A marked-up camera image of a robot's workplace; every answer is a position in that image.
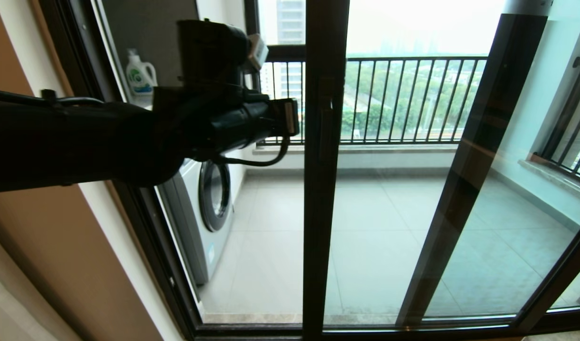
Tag long dark metal balcony railing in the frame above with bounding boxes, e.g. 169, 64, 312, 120
258, 45, 489, 144

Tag white laundry detergent bottle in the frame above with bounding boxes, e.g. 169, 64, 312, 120
125, 48, 158, 98

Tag dark door handle lever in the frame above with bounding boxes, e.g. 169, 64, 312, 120
317, 76, 340, 164

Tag long grey stone window sill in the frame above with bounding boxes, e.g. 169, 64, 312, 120
252, 144, 459, 157

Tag dark window frame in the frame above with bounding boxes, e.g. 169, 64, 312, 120
245, 0, 309, 145

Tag dark framed sliding glass door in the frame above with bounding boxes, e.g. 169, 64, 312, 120
302, 0, 580, 339

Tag short grey stone window sill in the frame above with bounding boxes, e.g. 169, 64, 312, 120
517, 160, 580, 205

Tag white front-loading washing machine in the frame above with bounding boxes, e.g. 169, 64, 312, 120
157, 159, 235, 286

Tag short dark metal window railing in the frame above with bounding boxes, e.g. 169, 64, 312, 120
529, 38, 580, 188

